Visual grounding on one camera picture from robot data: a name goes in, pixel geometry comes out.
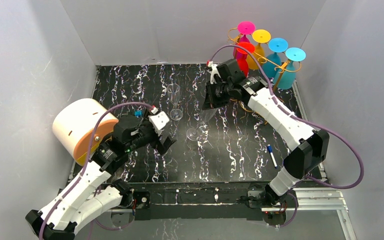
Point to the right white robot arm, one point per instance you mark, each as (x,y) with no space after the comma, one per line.
(308,147)

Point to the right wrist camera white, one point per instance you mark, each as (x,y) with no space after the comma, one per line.
(214,73)

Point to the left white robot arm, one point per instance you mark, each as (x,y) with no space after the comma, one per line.
(73,208)

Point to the red wine glass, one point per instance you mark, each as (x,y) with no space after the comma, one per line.
(241,56)

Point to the yellow wine glass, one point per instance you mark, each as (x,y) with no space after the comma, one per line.
(260,36)

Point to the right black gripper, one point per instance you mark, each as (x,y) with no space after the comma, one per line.
(214,96)

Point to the gold wire glass rack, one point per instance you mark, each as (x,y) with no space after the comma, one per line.
(252,62)

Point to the blue white marker pen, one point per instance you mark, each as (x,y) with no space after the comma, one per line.
(271,153)

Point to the pink wine glass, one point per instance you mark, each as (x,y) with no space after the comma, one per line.
(244,28)

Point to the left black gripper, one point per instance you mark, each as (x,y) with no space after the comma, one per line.
(162,141)

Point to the white orange cylinder spool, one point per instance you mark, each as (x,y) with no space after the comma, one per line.
(74,125)

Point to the blue wine glass rear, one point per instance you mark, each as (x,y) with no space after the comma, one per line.
(276,45)

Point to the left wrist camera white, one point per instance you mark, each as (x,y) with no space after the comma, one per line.
(159,122)

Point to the clear champagne flute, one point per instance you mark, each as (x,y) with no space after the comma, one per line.
(174,95)
(194,134)

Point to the blue wine glass front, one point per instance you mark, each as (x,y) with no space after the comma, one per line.
(286,74)

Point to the blue wine glass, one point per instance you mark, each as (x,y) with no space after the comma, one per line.
(286,74)
(276,45)

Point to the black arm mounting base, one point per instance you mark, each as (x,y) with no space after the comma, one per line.
(206,200)

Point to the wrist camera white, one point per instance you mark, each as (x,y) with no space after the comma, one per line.
(159,122)
(214,73)

